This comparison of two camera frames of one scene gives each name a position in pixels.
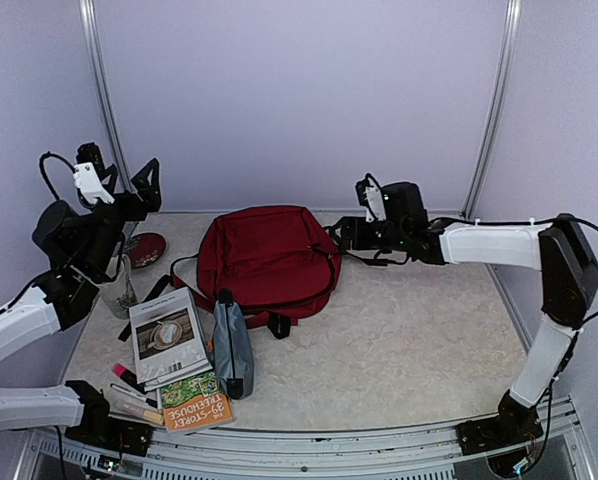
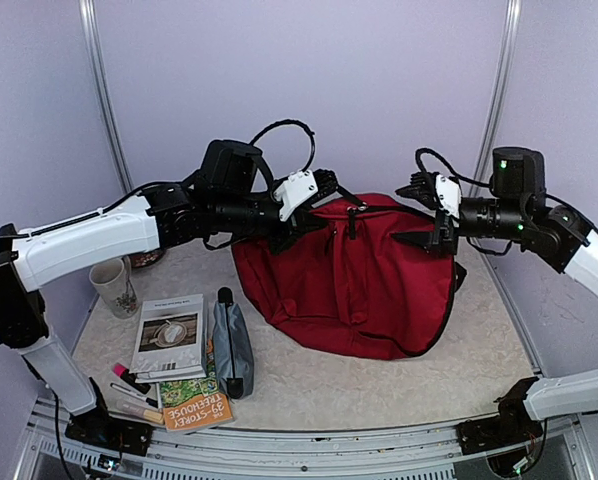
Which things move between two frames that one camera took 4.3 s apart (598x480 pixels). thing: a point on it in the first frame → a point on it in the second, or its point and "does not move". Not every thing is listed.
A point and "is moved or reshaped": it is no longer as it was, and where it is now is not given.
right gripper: x=360 y=241 → x=444 y=229
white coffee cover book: x=170 y=339 is moved or reshaped
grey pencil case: x=232 y=347 does not move
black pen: x=149 y=401 does not move
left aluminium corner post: x=100 y=94 does not move
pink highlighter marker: x=128 y=376 does not move
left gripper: x=151 y=199 → x=302 y=221
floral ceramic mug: x=121 y=294 does not move
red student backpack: x=278 y=261 is moved or reshaped
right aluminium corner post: x=494 y=111 does not move
